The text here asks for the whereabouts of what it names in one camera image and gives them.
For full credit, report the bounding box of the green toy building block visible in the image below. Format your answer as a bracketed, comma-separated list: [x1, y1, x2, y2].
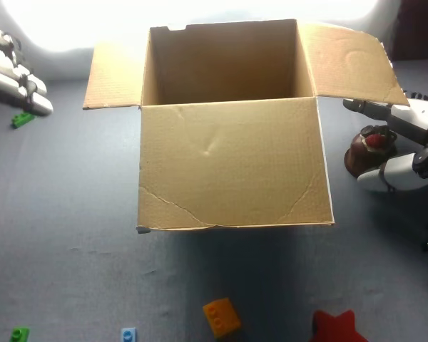
[11, 110, 36, 129]
[9, 326, 31, 342]

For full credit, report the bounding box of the brown cardboard box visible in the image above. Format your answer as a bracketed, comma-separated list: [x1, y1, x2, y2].
[82, 18, 410, 235]

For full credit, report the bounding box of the chocolate toy cake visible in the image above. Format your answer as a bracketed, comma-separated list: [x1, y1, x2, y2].
[344, 124, 397, 178]

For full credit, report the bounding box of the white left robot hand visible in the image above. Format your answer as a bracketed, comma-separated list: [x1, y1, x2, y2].
[0, 24, 54, 117]

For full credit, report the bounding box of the white backdrop sheet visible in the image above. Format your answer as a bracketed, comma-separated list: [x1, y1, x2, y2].
[0, 0, 397, 85]

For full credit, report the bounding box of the orange toy building block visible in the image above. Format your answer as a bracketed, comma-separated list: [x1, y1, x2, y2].
[202, 297, 242, 339]

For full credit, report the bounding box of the grey table cloth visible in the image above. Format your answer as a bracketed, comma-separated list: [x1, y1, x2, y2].
[0, 58, 428, 342]

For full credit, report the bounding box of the red star toy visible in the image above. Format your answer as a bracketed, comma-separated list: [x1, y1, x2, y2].
[310, 309, 369, 342]

